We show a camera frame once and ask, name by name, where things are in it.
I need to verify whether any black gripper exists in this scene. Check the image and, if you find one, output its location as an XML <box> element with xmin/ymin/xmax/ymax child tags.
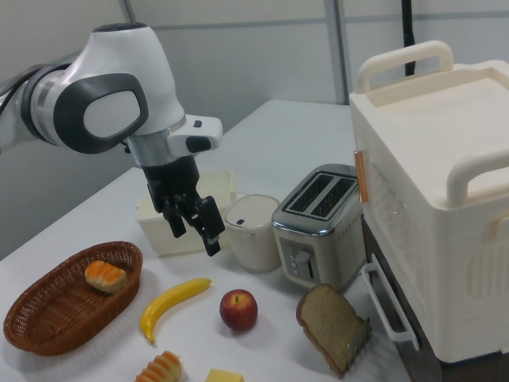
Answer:
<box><xmin>141</xmin><ymin>154</ymin><xmax>224</xmax><ymax>258</ymax></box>

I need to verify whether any cream rectangular plastic container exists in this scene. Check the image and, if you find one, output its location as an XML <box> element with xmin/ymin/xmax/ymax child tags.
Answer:
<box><xmin>136</xmin><ymin>169</ymin><xmax>238</xmax><ymax>257</ymax></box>

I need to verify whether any cream lidded canister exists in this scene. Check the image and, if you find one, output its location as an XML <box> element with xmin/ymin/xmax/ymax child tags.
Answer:
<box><xmin>224</xmin><ymin>193</ymin><xmax>282</xmax><ymax>274</ymax></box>

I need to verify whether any yellow toy banana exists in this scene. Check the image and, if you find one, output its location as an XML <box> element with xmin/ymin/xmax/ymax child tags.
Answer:
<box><xmin>138</xmin><ymin>277</ymin><xmax>212</xmax><ymax>345</ymax></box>

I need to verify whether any red toy apple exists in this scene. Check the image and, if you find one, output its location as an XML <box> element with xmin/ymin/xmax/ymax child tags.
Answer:
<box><xmin>219</xmin><ymin>289</ymin><xmax>258</xmax><ymax>332</ymax></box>

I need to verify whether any orange striped bread roll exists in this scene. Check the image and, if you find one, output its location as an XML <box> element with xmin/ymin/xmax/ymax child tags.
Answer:
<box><xmin>84</xmin><ymin>260</ymin><xmax>127</xmax><ymax>294</ymax></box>
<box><xmin>133</xmin><ymin>349</ymin><xmax>184</xmax><ymax>382</ymax></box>

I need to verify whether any silver two-slot toaster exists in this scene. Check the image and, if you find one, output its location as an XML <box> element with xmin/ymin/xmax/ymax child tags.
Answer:
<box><xmin>271</xmin><ymin>163</ymin><xmax>365</xmax><ymax>293</ymax></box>

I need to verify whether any brown wicker basket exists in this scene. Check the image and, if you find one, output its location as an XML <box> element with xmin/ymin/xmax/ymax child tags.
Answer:
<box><xmin>2</xmin><ymin>240</ymin><xmax>144</xmax><ymax>357</ymax></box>

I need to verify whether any yellow cheese block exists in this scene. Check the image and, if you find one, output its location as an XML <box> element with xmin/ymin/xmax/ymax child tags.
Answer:
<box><xmin>204</xmin><ymin>368</ymin><xmax>245</xmax><ymax>382</ymax></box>

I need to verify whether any brown toy bread slice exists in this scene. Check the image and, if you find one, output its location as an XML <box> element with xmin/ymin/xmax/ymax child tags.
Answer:
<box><xmin>295</xmin><ymin>283</ymin><xmax>369</xmax><ymax>377</ymax></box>

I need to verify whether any copper latch strip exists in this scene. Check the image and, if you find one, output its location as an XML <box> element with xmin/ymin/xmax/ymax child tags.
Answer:
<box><xmin>353</xmin><ymin>150</ymin><xmax>369</xmax><ymax>205</ymax></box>

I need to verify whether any black pole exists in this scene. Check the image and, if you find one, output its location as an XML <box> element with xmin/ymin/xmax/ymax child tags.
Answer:
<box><xmin>399</xmin><ymin>0</ymin><xmax>418</xmax><ymax>77</ymax></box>

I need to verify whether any white cabinet handle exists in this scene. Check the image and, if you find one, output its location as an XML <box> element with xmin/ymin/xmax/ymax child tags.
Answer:
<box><xmin>360</xmin><ymin>253</ymin><xmax>421</xmax><ymax>351</ymax></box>

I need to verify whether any large cream box with handles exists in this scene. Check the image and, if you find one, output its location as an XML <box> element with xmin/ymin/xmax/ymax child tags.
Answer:
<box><xmin>348</xmin><ymin>40</ymin><xmax>509</xmax><ymax>364</ymax></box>

